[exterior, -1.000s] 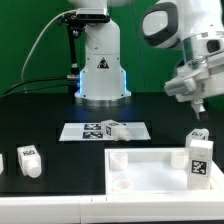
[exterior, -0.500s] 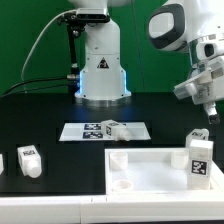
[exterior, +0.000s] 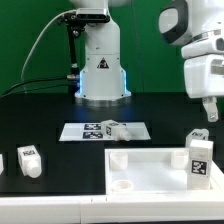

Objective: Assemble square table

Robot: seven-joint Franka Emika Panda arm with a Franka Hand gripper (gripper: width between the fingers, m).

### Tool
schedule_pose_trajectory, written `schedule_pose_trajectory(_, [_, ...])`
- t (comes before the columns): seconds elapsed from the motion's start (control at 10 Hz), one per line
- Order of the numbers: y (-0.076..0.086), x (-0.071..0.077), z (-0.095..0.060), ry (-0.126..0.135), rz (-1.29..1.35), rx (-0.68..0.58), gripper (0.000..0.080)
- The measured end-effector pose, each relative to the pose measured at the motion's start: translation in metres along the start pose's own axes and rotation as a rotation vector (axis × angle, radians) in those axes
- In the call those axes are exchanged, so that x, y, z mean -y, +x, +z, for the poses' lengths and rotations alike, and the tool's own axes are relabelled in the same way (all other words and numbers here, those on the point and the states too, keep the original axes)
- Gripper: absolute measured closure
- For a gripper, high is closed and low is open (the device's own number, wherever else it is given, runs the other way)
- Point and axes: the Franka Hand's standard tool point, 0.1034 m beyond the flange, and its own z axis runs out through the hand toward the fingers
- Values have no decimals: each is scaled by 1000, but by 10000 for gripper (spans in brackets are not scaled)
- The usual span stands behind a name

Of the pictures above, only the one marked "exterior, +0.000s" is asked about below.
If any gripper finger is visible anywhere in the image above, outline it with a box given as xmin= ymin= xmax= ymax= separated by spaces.
xmin=202 ymin=97 xmax=218 ymax=122

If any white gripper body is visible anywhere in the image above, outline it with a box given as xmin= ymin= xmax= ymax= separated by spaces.
xmin=181 ymin=38 xmax=224 ymax=98

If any white square tabletop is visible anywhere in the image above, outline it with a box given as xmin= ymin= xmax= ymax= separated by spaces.
xmin=104 ymin=146 xmax=214 ymax=196

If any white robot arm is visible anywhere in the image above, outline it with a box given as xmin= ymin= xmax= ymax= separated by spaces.
xmin=69 ymin=0 xmax=224 ymax=122

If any white paper with markers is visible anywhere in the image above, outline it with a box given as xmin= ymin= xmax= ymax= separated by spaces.
xmin=59 ymin=122 xmax=151 ymax=142

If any white L-shaped obstacle wall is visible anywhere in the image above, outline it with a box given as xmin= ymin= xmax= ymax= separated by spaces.
xmin=0 ymin=164 xmax=224 ymax=224

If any black camera on stand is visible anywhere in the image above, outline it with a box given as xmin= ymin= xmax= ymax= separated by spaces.
xmin=58 ymin=8 xmax=110 ymax=24

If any black camera stand pole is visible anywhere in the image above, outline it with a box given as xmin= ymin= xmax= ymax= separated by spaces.
xmin=66 ymin=23 xmax=84 ymax=95

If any grey camera cable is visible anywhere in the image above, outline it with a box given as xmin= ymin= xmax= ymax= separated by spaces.
xmin=20 ymin=10 xmax=77 ymax=82

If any black cable lower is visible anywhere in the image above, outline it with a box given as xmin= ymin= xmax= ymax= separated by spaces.
xmin=0 ymin=83 xmax=76 ymax=99

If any black cable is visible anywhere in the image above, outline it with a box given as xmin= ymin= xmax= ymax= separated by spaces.
xmin=0 ymin=83 xmax=76 ymax=99
xmin=0 ymin=76 xmax=73 ymax=98

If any black cable upper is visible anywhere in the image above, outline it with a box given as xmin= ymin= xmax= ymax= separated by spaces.
xmin=0 ymin=76 xmax=73 ymax=98

